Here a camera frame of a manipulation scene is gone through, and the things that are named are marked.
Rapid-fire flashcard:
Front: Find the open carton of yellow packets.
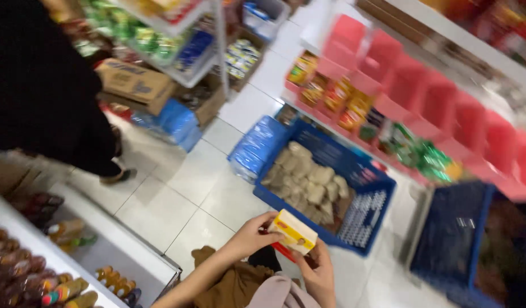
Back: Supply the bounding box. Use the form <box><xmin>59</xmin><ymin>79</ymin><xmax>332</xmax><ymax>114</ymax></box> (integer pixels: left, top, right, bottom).
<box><xmin>224</xmin><ymin>29</ymin><xmax>269</xmax><ymax>93</ymax></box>

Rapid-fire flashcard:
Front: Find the brown cardboard box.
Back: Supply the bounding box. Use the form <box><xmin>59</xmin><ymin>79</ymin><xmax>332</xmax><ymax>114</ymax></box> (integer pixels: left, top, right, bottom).
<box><xmin>95</xmin><ymin>58</ymin><xmax>177</xmax><ymax>116</ymax></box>

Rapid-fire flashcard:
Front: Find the shelf with red bins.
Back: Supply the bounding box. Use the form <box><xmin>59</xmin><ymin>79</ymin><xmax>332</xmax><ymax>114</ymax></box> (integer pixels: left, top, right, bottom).
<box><xmin>284</xmin><ymin>13</ymin><xmax>526</xmax><ymax>202</ymax></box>

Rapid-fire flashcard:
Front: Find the white shelf of bottles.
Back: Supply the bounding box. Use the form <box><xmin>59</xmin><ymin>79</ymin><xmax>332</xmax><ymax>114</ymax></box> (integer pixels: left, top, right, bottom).
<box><xmin>0</xmin><ymin>188</ymin><xmax>183</xmax><ymax>308</ymax></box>

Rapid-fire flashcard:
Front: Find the person's left hand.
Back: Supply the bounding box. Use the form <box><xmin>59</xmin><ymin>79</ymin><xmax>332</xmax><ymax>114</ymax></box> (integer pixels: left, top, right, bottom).
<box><xmin>223</xmin><ymin>211</ymin><xmax>286</xmax><ymax>263</ymax></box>

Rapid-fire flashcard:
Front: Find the dark blue plastic crate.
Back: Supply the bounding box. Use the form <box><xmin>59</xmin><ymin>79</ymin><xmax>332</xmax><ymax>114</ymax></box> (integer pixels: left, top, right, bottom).
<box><xmin>409</xmin><ymin>181</ymin><xmax>526</xmax><ymax>308</ymax></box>

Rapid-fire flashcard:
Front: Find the white rack of snack packets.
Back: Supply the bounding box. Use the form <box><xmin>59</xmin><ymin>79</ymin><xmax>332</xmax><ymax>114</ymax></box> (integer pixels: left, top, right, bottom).
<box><xmin>73</xmin><ymin>0</ymin><xmax>229</xmax><ymax>100</ymax></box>

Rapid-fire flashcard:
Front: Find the white shelf of red goods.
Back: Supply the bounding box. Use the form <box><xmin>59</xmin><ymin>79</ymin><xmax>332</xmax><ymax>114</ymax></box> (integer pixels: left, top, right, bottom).
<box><xmin>356</xmin><ymin>0</ymin><xmax>526</xmax><ymax>97</ymax></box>

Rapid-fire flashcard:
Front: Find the person's right hand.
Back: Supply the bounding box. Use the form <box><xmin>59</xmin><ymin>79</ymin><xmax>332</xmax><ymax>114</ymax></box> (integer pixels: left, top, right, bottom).
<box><xmin>291</xmin><ymin>238</ymin><xmax>337</xmax><ymax>308</ymax></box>

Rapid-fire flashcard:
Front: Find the yellow and white box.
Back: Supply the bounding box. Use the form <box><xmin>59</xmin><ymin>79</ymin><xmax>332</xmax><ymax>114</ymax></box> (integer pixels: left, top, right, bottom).
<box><xmin>267</xmin><ymin>209</ymin><xmax>319</xmax><ymax>256</ymax></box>

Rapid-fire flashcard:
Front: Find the person's brown garment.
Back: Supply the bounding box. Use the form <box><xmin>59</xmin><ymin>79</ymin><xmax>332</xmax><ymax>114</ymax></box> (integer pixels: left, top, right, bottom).
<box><xmin>191</xmin><ymin>246</ymin><xmax>303</xmax><ymax>308</ymax></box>

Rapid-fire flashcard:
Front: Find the open brown carton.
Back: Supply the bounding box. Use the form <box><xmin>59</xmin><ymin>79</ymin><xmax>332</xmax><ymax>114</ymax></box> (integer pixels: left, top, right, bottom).
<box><xmin>177</xmin><ymin>73</ymin><xmax>226</xmax><ymax>128</ymax></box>

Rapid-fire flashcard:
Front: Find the blue wrapped packets bundle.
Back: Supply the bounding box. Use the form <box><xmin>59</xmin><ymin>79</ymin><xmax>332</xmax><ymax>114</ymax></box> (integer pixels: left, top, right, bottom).
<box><xmin>132</xmin><ymin>98</ymin><xmax>203</xmax><ymax>153</ymax></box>

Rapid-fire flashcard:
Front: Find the red packet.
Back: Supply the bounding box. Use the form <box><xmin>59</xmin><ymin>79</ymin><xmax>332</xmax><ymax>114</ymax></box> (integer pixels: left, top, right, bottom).
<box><xmin>271</xmin><ymin>242</ymin><xmax>299</xmax><ymax>262</ymax></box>

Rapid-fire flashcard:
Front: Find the clear plastic bin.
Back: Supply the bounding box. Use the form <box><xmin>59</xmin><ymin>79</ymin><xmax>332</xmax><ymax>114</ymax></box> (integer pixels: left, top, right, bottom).
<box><xmin>241</xmin><ymin>0</ymin><xmax>290</xmax><ymax>42</ymax></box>

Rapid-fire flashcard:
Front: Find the pile of beige packets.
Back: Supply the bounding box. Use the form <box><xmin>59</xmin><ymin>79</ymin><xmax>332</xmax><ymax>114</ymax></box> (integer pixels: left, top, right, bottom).
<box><xmin>262</xmin><ymin>141</ymin><xmax>352</xmax><ymax>224</ymax></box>

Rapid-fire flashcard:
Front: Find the person's pink cloth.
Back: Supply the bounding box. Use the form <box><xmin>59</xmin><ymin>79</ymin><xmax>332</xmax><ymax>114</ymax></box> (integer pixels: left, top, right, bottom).
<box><xmin>246</xmin><ymin>274</ymin><xmax>322</xmax><ymax>308</ymax></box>

